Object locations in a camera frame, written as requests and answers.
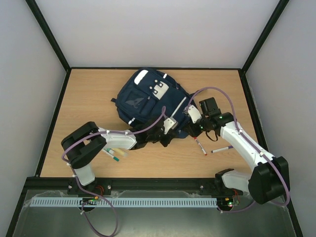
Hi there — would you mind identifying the navy blue school backpack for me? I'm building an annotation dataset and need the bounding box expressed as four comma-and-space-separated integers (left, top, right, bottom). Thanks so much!
111, 68, 192, 139

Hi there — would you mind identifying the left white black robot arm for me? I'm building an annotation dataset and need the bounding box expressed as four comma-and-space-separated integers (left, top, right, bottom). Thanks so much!
61, 116, 178, 186

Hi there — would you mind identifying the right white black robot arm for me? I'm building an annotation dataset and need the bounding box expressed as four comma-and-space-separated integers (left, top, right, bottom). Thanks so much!
185, 98, 290, 204

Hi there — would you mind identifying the red capped marker pen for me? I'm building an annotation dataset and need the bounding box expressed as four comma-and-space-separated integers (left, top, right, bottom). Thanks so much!
193, 137, 207, 156

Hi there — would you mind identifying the purple capped marker pen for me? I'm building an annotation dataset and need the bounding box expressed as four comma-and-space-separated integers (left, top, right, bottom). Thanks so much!
211, 145, 234, 153

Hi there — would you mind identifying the yellow highlighter pen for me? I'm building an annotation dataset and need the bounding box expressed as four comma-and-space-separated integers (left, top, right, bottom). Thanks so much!
113, 148, 128, 157

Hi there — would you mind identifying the green capped marker pen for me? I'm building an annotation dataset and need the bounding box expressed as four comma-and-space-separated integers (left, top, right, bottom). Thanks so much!
103, 150, 119, 162

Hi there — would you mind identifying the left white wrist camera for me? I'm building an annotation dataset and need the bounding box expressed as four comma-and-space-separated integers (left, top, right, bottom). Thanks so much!
163, 118, 178, 135

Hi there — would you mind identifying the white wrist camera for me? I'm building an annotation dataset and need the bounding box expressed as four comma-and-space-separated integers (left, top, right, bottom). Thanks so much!
184, 105, 202, 124
163, 118, 178, 135

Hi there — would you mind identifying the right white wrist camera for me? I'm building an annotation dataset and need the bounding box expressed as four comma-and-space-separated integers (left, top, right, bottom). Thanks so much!
184, 105, 202, 124

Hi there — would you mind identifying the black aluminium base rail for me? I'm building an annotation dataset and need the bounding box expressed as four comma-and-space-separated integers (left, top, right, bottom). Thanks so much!
24, 176, 287, 196

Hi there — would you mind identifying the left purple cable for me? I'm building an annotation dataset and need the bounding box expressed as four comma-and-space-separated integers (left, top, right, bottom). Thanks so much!
61, 106, 167, 237

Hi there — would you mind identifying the light blue slotted cable duct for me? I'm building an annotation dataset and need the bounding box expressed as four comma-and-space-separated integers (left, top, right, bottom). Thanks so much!
30, 197, 217, 208

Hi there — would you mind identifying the black enclosure frame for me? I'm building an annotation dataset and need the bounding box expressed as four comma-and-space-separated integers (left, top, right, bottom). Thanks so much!
6, 0, 303, 237

